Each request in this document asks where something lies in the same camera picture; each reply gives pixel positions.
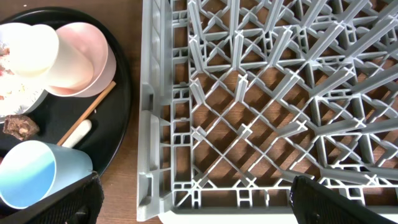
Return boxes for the pink bowl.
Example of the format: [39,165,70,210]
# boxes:
[45,22,116,98]

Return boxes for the grey plate with rice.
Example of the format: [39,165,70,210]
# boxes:
[1,44,48,123]

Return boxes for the brown food chunk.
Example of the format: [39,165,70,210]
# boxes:
[2,114,40,141]

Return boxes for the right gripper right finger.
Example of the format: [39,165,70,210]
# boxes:
[290,175,394,224]

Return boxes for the cream cup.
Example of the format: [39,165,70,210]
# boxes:
[1,22,94,90]

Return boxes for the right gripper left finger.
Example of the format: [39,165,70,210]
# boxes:
[1,172,104,224]

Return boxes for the white plastic fork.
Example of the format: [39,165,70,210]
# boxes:
[62,119,92,148]

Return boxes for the grey dishwasher rack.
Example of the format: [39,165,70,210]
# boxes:
[136,0,397,223]

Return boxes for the blue cup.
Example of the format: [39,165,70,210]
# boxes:
[1,140,93,209]

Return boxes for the wooden chopstick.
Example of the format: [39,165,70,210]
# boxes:
[57,81,116,146]

